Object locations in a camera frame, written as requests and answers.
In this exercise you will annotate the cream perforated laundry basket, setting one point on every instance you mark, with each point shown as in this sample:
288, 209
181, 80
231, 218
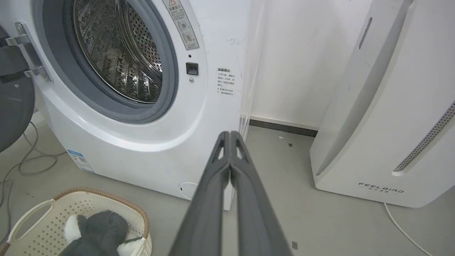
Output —
39, 224

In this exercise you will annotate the dark washing machine door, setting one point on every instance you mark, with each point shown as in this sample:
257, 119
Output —
12, 96

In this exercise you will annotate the grey white plush toy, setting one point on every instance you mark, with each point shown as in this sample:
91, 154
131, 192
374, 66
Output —
97, 233

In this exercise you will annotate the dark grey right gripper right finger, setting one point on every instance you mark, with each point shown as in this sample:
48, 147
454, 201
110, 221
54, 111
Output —
254, 213

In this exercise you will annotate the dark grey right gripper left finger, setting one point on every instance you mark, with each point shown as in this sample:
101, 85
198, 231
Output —
208, 209

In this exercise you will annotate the white air purifier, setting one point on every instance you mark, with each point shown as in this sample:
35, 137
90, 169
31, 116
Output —
387, 106

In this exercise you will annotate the white front-load washing machine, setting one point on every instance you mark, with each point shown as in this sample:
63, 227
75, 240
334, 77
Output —
149, 149

